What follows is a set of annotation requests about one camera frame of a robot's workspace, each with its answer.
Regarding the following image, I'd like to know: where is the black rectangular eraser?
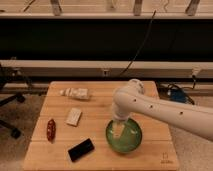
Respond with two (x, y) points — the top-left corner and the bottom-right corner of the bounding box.
(68, 139), (95, 162)

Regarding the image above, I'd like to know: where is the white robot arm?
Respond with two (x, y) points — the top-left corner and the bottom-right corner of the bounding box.
(112, 79), (213, 141)

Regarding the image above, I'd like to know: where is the white rectangular sponge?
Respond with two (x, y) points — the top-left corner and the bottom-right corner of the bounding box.
(66, 108), (82, 126)

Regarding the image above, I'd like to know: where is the green round bowl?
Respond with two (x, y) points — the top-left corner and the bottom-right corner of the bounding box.
(106, 118), (143, 153)

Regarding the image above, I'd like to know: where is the white squeeze tube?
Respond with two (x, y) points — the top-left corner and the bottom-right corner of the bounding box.
(60, 88), (89, 100)

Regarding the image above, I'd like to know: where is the red chili pepper toy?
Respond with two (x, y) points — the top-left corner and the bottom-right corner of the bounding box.
(47, 119), (56, 142)

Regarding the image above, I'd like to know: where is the blue power box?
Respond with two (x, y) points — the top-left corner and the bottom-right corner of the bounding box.
(170, 90), (186, 103)

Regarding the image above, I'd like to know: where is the black office chair base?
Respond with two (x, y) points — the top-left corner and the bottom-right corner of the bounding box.
(0, 64), (25, 139)

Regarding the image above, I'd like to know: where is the black floor cable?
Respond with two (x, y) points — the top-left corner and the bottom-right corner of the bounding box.
(158, 75), (198, 106)

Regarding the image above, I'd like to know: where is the black hanging cable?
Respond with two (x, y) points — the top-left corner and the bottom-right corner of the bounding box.
(119, 9), (157, 77)

